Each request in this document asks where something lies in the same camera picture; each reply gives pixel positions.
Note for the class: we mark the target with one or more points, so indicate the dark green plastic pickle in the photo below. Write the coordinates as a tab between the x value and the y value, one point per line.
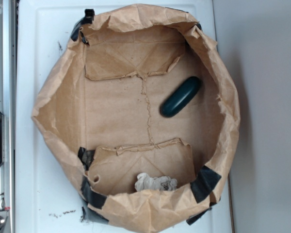
180	97

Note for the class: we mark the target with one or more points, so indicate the brown paper bag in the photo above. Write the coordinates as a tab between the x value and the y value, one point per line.
93	112

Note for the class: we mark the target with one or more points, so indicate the crumpled white paper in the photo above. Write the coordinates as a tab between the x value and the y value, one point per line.
163	183

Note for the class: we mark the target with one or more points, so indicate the black tape strip right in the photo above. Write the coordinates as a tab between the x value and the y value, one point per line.
204	184

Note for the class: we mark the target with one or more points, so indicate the black tape strip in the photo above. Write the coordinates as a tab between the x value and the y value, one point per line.
204	184
77	30
97	200

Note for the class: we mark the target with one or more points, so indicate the black tape strip lower left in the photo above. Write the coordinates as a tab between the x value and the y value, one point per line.
97	200

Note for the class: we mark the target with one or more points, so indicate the black tape strip upper left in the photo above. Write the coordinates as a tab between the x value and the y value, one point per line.
77	30

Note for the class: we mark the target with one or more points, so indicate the white plastic tray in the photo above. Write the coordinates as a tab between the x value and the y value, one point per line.
46	201

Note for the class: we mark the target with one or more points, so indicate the aluminium frame rail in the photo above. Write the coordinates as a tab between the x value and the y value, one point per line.
8	49

